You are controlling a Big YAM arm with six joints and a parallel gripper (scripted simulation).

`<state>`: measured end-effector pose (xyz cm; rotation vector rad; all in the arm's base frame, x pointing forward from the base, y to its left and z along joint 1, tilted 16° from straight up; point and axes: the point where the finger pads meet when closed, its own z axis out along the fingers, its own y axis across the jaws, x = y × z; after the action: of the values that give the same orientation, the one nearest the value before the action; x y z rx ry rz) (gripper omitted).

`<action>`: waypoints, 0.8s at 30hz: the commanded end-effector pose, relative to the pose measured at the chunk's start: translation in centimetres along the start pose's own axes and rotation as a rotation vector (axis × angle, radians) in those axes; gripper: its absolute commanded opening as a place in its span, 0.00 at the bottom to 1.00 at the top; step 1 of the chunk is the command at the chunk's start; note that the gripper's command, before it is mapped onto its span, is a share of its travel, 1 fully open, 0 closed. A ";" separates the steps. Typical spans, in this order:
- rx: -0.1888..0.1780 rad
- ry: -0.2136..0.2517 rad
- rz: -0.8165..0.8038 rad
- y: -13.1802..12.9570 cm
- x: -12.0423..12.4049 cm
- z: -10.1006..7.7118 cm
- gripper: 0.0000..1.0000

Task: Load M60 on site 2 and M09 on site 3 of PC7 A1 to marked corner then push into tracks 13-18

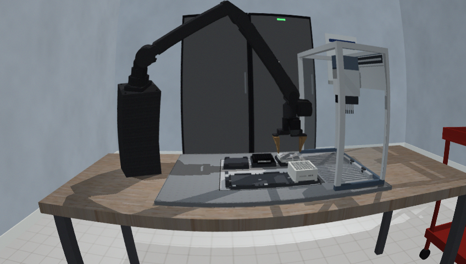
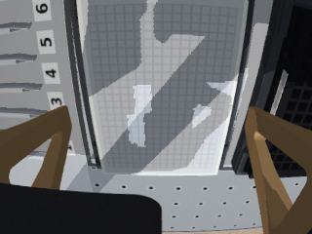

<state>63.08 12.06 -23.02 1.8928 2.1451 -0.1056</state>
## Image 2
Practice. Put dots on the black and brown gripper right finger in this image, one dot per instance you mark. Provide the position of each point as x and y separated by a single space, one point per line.
278 214

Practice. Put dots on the white multi-well plate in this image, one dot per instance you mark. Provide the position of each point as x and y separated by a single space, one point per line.
161 77

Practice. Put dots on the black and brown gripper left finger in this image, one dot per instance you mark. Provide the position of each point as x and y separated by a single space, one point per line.
19 141

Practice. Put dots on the black well plate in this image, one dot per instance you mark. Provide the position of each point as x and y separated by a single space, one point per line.
286 94

